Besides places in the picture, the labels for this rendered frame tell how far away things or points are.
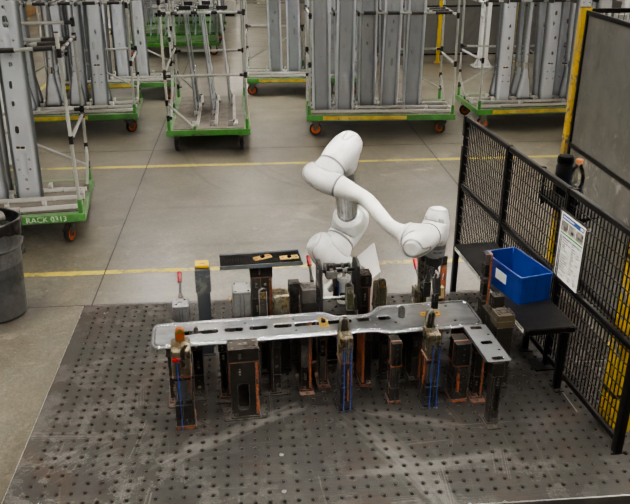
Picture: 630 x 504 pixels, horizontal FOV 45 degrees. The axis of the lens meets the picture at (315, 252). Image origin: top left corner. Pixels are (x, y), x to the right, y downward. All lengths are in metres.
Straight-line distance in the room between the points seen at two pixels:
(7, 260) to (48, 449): 2.52
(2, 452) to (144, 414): 1.32
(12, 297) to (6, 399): 1.01
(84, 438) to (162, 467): 0.38
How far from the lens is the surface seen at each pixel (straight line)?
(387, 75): 10.17
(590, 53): 5.63
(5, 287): 5.53
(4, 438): 4.49
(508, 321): 3.23
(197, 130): 9.11
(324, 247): 3.72
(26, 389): 4.86
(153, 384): 3.41
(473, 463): 2.97
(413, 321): 3.22
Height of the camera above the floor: 2.55
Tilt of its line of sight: 24 degrees down
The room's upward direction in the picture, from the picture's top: straight up
